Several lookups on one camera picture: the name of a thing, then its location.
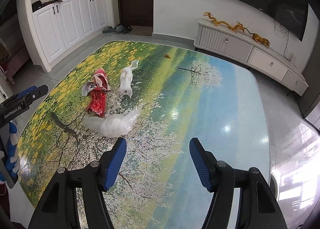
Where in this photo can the black box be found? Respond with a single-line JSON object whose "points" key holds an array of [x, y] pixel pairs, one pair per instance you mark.
{"points": [[37, 6]]}

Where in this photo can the grey blue slipper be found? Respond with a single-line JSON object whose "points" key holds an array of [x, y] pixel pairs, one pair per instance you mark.
{"points": [[118, 28]]}

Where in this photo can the person's left hand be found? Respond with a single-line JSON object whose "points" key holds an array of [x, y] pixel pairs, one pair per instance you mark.
{"points": [[12, 144]]}

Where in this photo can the brown door mat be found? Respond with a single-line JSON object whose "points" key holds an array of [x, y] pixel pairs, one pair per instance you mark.
{"points": [[142, 31]]}

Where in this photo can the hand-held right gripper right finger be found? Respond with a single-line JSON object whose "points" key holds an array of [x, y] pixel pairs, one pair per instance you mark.
{"points": [[200, 164]]}

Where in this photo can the golden tiger figurine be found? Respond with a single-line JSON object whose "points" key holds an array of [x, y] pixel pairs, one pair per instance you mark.
{"points": [[261, 39]]}

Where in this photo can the long golden dragon figurine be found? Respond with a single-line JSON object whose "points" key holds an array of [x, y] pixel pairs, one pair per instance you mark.
{"points": [[220, 22]]}

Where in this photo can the white television stand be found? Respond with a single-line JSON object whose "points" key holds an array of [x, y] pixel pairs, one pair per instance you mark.
{"points": [[250, 49]]}

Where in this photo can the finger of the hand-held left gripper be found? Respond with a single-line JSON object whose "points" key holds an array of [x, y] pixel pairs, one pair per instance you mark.
{"points": [[27, 92]]}

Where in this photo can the clear plastic bag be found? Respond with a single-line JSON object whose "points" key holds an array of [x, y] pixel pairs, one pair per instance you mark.
{"points": [[112, 125]]}

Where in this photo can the white lower cabinet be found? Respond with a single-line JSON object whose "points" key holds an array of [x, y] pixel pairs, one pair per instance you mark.
{"points": [[67, 24]]}

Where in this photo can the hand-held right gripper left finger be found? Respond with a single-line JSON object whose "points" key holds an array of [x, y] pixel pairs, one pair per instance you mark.
{"points": [[115, 164]]}

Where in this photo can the black slipper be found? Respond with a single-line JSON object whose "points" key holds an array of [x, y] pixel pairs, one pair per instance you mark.
{"points": [[127, 29]]}

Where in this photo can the white power strip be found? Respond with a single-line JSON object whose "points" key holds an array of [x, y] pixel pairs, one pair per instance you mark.
{"points": [[293, 58]]}

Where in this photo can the pinkish red packet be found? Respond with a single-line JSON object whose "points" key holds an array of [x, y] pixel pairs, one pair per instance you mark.
{"points": [[101, 81]]}

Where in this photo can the grey refrigerator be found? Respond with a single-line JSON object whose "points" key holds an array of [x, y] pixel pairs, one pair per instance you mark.
{"points": [[312, 104]]}

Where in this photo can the white plastic bag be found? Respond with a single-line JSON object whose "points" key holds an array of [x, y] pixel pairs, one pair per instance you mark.
{"points": [[126, 79]]}

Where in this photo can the brown bag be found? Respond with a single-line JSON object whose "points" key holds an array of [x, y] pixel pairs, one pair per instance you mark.
{"points": [[52, 1]]}

